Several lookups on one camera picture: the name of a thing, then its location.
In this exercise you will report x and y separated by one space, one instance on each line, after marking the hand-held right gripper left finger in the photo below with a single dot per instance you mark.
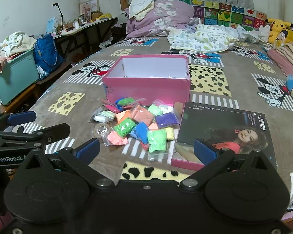
88 150

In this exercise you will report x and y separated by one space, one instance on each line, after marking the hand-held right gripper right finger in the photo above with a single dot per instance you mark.
205 153

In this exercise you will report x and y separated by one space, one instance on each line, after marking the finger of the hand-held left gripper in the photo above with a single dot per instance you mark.
22 118
56 130

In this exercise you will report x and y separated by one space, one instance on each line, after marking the pile of colourful clay packets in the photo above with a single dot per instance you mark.
123 126

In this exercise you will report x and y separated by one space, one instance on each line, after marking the pink cardboard box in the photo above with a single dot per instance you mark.
146 90

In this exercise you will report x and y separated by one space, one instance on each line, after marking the clear tape roll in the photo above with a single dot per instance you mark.
101 129

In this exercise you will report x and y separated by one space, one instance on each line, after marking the pink box lid portrait print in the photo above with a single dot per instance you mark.
222 121

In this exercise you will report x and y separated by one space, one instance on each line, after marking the teal storage bin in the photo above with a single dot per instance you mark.
14 80

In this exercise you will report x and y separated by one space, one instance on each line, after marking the cartoon mouse printed blanket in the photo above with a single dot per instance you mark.
83 97

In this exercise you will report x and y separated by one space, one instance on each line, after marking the blue fabric bag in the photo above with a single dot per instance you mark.
47 53

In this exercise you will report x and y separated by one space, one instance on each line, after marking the pale clothes heap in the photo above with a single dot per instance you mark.
13 43

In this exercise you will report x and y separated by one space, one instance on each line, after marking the light blue packet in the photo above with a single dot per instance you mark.
52 24

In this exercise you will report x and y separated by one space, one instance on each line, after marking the cluttered black desk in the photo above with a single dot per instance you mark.
88 28

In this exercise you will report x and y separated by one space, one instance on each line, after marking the white leaf print blanket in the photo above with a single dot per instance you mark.
200 40

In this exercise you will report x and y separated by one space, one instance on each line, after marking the dark cloth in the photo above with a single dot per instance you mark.
118 33

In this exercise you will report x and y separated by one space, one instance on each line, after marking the small cardboard box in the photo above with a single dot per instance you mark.
96 16

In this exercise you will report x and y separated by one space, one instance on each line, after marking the yellow box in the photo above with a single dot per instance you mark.
105 16

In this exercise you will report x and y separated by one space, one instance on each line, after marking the pink striped folded blanket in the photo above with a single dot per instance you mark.
284 56

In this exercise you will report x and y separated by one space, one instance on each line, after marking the white crumpled cloth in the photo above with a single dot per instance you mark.
252 34

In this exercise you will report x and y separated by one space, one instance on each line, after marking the framed picture board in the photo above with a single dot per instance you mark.
89 6

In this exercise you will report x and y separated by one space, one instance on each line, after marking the colourful alphabet foam mat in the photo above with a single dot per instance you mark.
224 13

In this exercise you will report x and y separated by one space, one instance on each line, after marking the yellow plush toy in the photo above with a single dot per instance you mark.
279 33

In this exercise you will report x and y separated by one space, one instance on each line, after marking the purple floral quilt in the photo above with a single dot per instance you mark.
166 17

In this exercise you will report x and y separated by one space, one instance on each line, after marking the cream white clothing pile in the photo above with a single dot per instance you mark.
141 3

